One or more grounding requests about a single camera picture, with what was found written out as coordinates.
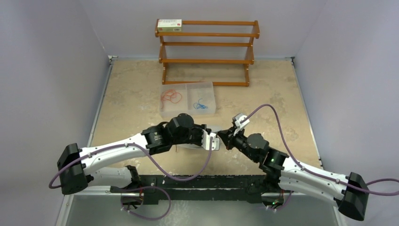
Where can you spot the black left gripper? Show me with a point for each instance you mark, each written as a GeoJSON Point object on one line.
{"type": "Point", "coordinates": [200, 128]}

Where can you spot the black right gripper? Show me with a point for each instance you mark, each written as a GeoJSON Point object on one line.
{"type": "Point", "coordinates": [228, 138]}

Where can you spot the white plastic cable spool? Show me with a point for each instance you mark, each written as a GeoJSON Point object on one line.
{"type": "Point", "coordinates": [212, 128]}

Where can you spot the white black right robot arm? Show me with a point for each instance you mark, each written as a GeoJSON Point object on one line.
{"type": "Point", "coordinates": [346, 192]}

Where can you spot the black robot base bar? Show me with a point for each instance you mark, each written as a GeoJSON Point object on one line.
{"type": "Point", "coordinates": [202, 187]}

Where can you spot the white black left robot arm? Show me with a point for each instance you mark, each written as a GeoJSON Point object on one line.
{"type": "Point", "coordinates": [79, 168]}

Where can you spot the clear plastic divided tray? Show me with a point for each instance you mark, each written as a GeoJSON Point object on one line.
{"type": "Point", "coordinates": [197, 98]}

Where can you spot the white cardboard box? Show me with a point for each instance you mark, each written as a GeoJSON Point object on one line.
{"type": "Point", "coordinates": [169, 25]}

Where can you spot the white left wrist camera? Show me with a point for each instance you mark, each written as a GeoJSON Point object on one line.
{"type": "Point", "coordinates": [210, 141]}

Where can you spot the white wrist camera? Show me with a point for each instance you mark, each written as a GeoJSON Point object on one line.
{"type": "Point", "coordinates": [239, 122]}
{"type": "Point", "coordinates": [210, 141]}

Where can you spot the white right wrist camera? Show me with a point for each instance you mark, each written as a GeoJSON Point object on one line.
{"type": "Point", "coordinates": [239, 122]}

